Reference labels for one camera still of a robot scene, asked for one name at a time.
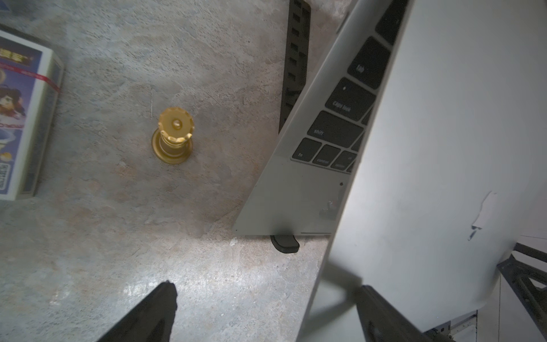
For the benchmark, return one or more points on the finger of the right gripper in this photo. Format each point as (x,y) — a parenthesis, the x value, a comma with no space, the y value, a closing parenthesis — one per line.
(529,284)

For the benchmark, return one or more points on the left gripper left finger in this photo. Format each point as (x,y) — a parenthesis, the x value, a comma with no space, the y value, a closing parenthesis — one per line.
(151,320)

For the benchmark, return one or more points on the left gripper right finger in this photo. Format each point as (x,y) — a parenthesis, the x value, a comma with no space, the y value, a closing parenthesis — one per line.
(384,318)

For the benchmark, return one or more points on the silver laptop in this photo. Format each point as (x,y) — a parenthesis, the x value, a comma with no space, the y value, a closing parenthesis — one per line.
(419,146)

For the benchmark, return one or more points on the black folding laptop stand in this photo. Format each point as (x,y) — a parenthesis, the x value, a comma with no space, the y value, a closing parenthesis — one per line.
(296,56)

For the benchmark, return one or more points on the brass chess-like piece left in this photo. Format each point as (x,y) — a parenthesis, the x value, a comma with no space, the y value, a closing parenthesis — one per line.
(172,141)

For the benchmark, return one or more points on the purple card box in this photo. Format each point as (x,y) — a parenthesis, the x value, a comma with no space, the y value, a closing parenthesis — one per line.
(31,76)

